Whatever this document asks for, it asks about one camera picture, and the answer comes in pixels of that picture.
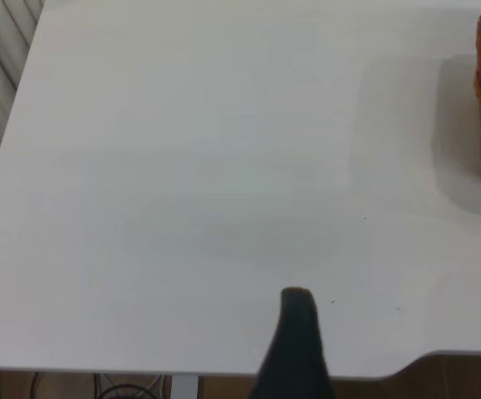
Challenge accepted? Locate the black cable under table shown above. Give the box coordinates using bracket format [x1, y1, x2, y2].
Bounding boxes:
[93, 372, 162, 399]

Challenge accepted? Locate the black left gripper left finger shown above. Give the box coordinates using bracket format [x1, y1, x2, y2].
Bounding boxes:
[251, 286, 298, 399]

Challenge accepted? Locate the white table leg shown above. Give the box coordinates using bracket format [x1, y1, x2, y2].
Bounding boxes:
[170, 372, 200, 399]

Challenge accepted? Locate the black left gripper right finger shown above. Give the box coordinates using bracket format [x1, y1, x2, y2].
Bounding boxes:
[297, 286, 337, 399]

